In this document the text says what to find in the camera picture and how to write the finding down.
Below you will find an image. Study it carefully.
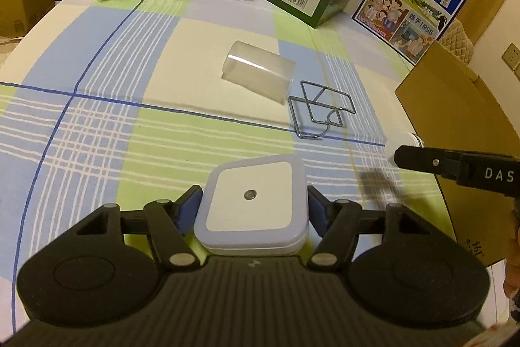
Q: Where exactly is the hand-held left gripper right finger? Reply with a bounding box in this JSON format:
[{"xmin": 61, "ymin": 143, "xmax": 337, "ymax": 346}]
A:
[{"xmin": 306, "ymin": 185, "xmax": 438, "ymax": 270}]

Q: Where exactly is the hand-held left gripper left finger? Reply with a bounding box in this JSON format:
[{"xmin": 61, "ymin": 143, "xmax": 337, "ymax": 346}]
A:
[{"xmin": 73, "ymin": 184, "xmax": 204, "ymax": 270}]

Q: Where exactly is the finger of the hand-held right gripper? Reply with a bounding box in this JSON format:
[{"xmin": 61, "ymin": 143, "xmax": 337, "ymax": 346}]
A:
[{"xmin": 392, "ymin": 145, "xmax": 460, "ymax": 180}]

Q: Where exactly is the white plug adapter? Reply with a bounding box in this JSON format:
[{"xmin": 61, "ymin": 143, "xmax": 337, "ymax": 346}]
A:
[{"xmin": 385, "ymin": 131, "xmax": 425, "ymax": 165}]

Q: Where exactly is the white square night light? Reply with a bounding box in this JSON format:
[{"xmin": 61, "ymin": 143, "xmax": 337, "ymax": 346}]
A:
[{"xmin": 193, "ymin": 159, "xmax": 308, "ymax": 255}]

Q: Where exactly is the brown cardboard box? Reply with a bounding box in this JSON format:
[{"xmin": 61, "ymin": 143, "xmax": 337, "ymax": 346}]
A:
[{"xmin": 395, "ymin": 41, "xmax": 520, "ymax": 266}]

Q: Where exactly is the person's right hand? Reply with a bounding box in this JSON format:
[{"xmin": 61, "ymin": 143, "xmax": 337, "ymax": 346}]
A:
[{"xmin": 503, "ymin": 231, "xmax": 520, "ymax": 301}]

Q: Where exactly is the plaid bed sheet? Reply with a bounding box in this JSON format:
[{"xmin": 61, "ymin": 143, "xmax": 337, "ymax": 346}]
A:
[{"xmin": 0, "ymin": 0, "xmax": 488, "ymax": 335}]

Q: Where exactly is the beige quilted chair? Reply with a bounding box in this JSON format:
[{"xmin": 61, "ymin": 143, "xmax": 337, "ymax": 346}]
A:
[{"xmin": 441, "ymin": 20, "xmax": 476, "ymax": 65}]

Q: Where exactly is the clear plastic box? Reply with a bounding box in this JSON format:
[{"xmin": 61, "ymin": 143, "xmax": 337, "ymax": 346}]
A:
[{"xmin": 221, "ymin": 40, "xmax": 296, "ymax": 106}]

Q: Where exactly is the blue milk carton box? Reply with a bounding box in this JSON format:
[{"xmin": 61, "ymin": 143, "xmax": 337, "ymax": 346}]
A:
[{"xmin": 351, "ymin": 0, "xmax": 471, "ymax": 66}]

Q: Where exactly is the metal wire rack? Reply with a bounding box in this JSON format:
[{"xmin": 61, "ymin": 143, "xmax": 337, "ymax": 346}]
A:
[{"xmin": 288, "ymin": 80, "xmax": 354, "ymax": 139}]

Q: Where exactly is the beige wall socket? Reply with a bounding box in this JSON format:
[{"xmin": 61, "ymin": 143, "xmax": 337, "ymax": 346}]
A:
[{"xmin": 501, "ymin": 42, "xmax": 520, "ymax": 71}]

